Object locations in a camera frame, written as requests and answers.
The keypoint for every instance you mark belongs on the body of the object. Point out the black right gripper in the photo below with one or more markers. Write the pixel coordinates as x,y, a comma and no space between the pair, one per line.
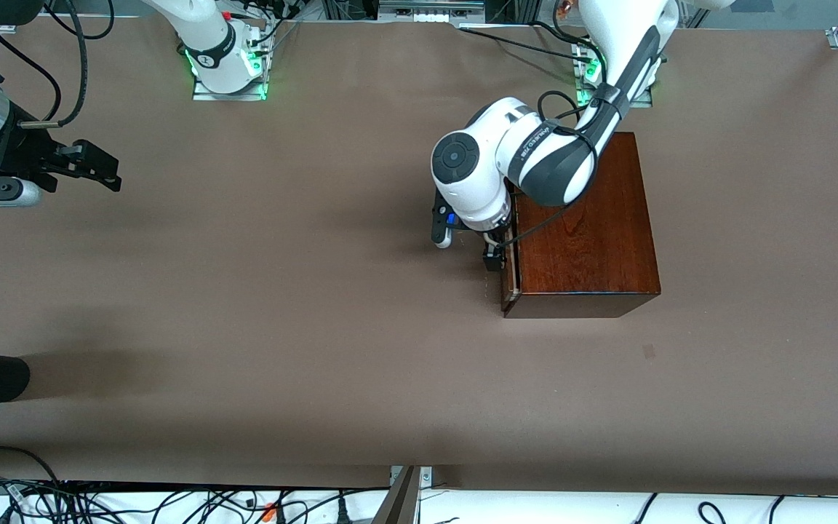
20,149

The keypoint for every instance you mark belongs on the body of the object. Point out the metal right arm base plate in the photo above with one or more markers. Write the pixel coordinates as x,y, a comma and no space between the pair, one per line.
259,86

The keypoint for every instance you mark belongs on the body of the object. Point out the orange plug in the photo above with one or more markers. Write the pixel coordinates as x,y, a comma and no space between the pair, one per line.
270,512

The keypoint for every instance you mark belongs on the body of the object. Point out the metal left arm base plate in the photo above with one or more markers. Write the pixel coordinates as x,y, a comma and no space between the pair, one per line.
580,91

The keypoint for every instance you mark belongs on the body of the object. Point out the white power strip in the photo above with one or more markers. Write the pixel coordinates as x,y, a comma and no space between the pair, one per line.
430,13

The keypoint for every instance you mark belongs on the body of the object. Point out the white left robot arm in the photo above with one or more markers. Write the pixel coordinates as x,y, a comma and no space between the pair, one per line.
470,175

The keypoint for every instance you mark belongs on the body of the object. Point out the dark wooden cabinet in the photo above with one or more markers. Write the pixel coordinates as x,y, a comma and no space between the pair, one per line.
593,247

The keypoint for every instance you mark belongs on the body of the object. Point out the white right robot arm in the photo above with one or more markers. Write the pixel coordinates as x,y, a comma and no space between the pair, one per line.
208,44

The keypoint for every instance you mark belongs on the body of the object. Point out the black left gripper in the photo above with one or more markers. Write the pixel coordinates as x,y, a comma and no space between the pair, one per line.
492,257

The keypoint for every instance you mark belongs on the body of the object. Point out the grey metal bracket beam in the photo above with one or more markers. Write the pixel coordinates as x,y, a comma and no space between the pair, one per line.
401,502

